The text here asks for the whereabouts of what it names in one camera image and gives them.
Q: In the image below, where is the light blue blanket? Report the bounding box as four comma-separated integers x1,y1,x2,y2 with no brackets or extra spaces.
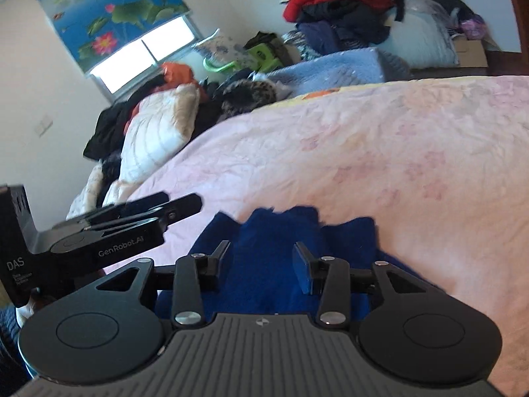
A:
264,47,412,94

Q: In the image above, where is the green plastic hanger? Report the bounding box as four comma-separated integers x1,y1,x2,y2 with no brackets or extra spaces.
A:
203,57,241,76

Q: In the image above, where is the cardboard box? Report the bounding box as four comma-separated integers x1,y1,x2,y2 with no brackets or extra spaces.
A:
452,35,489,67

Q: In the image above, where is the fur trimmed dark garment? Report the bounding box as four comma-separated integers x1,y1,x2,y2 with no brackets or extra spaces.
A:
219,79,278,115

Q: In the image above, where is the white puffer jacket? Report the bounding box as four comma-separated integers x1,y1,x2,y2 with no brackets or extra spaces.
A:
118,83,202,185

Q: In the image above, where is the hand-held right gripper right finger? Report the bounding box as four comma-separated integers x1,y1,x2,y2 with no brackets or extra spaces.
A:
292,242,448,327

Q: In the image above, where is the navy garment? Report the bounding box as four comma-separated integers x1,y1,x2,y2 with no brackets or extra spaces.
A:
297,0,391,50

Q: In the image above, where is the green plastic stool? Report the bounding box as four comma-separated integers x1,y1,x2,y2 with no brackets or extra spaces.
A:
247,43,287,72

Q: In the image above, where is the purple garment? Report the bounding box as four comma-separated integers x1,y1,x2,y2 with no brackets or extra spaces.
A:
460,14,487,39

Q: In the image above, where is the lotus print roller blind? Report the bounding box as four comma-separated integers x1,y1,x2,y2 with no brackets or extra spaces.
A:
36,0,191,78

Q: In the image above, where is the blue fleece garment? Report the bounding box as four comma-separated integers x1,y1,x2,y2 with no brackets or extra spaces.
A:
154,206,439,316

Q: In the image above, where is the floral pillow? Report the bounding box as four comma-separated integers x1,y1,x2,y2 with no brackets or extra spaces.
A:
193,30,249,69

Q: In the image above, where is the pale blue bedding bundle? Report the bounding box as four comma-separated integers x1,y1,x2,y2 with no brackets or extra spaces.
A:
388,0,460,67

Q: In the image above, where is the black jacket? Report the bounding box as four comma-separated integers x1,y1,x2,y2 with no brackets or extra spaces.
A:
83,90,143,162

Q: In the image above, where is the wooden furniture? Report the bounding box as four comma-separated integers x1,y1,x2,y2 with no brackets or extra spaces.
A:
499,0,529,55

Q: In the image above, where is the pink bed sheet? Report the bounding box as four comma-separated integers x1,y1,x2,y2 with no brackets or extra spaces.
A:
101,75,529,381

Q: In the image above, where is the cream quilt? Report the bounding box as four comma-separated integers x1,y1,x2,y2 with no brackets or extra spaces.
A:
66,160,139,218

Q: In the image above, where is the window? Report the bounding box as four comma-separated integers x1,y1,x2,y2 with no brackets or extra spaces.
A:
89,13,201,97

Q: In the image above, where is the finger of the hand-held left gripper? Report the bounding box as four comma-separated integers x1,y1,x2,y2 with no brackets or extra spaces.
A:
54,191,171,229
85,194,204,234

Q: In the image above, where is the orange jacket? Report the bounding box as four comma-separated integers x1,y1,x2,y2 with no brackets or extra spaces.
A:
128,62,200,120

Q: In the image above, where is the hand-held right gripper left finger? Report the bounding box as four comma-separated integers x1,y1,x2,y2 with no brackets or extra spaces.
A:
95,240,232,328

